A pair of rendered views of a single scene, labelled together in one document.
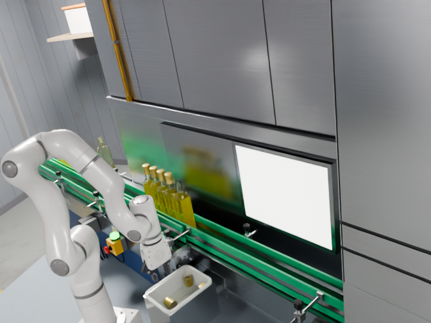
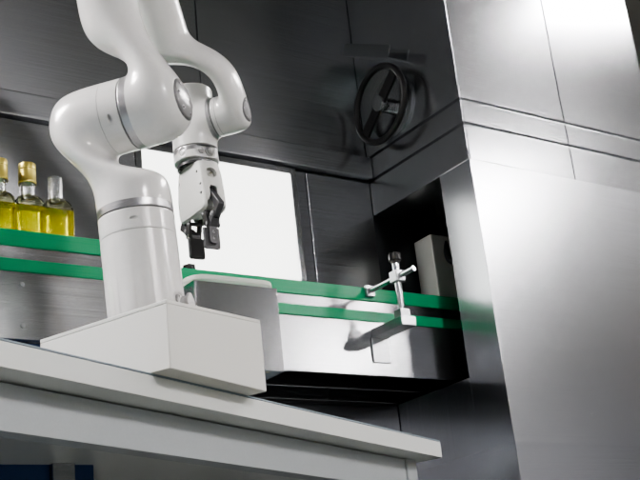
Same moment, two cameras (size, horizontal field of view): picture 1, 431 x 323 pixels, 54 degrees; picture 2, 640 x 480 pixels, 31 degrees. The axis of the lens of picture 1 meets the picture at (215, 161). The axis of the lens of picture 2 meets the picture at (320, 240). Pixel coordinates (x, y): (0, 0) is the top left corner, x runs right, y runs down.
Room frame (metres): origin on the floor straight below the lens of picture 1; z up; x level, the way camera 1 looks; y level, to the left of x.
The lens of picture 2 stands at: (0.98, 2.25, 0.36)
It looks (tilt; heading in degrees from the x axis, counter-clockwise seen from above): 20 degrees up; 273
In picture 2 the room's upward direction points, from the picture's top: 6 degrees counter-clockwise
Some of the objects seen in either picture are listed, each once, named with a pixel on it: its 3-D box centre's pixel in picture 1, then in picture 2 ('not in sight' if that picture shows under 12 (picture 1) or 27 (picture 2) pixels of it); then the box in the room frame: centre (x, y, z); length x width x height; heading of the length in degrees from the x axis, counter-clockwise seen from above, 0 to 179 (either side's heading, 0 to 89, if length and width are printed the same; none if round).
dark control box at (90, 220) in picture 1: (89, 225); not in sight; (1.96, 0.72, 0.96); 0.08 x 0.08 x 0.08; 39
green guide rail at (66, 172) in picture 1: (88, 184); not in sight; (2.20, 0.73, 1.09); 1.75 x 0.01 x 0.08; 39
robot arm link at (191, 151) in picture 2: (149, 235); (196, 159); (1.29, 0.28, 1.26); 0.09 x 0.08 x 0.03; 130
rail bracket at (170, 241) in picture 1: (174, 240); not in sight; (1.45, 0.22, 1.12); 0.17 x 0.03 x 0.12; 129
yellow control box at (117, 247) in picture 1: (117, 245); not in sight; (1.74, 0.54, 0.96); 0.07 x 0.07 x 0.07; 39
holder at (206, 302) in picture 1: (188, 300); (201, 347); (1.31, 0.20, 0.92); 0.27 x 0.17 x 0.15; 129
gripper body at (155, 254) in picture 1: (154, 249); (199, 190); (1.29, 0.27, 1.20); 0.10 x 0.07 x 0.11; 130
